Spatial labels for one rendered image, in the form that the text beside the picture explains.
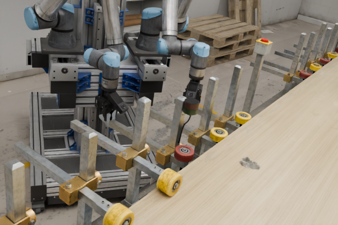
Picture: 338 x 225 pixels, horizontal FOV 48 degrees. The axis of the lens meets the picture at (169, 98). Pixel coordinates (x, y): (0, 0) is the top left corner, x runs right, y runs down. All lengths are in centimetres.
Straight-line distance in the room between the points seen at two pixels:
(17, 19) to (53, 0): 223
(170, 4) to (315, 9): 798
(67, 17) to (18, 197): 121
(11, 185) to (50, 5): 106
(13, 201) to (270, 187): 90
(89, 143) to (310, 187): 87
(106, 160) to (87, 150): 146
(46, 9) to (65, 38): 24
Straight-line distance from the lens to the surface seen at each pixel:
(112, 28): 179
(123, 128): 172
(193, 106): 148
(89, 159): 119
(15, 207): 108
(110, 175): 247
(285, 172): 160
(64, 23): 207
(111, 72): 166
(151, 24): 217
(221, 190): 140
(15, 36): 412
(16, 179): 103
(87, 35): 233
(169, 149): 160
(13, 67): 422
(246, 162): 157
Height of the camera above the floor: 175
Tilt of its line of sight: 25 degrees down
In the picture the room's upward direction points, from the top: 9 degrees clockwise
